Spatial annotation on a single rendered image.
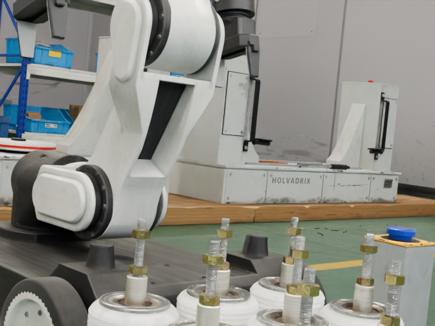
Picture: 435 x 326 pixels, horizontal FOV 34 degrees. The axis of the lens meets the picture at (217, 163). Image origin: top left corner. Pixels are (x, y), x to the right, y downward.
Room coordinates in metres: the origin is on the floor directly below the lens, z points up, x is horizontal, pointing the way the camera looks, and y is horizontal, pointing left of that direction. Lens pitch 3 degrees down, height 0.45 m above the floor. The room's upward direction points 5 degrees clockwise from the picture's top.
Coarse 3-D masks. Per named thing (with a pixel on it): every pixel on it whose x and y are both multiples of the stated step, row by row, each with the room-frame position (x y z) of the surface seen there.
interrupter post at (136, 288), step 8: (128, 280) 0.73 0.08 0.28; (136, 280) 0.73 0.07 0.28; (144, 280) 0.73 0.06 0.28; (128, 288) 0.73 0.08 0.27; (136, 288) 0.73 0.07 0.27; (144, 288) 0.74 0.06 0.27; (128, 296) 0.73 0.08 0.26; (136, 296) 0.73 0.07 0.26; (144, 296) 0.74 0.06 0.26; (128, 304) 0.73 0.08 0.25; (136, 304) 0.73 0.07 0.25; (144, 304) 0.74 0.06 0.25
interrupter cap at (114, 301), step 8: (104, 296) 0.75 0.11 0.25; (112, 296) 0.75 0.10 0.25; (120, 296) 0.76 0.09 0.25; (152, 296) 0.77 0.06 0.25; (160, 296) 0.77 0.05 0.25; (104, 304) 0.72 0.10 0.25; (112, 304) 0.72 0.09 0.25; (120, 304) 0.73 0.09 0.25; (152, 304) 0.74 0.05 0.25; (160, 304) 0.74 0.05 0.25; (168, 304) 0.74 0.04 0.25; (128, 312) 0.70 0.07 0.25; (136, 312) 0.70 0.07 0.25; (144, 312) 0.71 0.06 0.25; (152, 312) 0.71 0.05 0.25
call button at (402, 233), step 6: (390, 228) 0.97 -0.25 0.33; (396, 228) 0.97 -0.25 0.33; (402, 228) 0.97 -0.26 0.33; (408, 228) 0.98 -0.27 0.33; (390, 234) 0.97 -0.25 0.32; (396, 234) 0.96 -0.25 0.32; (402, 234) 0.96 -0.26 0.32; (408, 234) 0.96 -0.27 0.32; (414, 234) 0.96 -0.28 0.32; (402, 240) 0.96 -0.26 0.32; (408, 240) 0.96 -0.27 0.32
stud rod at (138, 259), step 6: (138, 222) 0.74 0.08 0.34; (144, 222) 0.74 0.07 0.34; (138, 228) 0.74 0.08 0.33; (144, 228) 0.74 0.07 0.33; (138, 240) 0.74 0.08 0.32; (144, 240) 0.74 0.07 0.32; (138, 246) 0.74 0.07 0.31; (144, 246) 0.74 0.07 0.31; (138, 252) 0.74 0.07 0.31; (138, 258) 0.74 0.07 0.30; (138, 264) 0.74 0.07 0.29; (138, 276) 0.74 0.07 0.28
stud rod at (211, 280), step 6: (210, 246) 0.65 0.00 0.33; (216, 246) 0.65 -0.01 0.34; (210, 252) 0.65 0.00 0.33; (216, 252) 0.65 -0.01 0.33; (210, 270) 0.65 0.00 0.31; (216, 270) 0.65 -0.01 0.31; (210, 276) 0.65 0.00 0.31; (210, 282) 0.65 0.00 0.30; (210, 288) 0.65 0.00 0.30; (210, 294) 0.65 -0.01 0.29
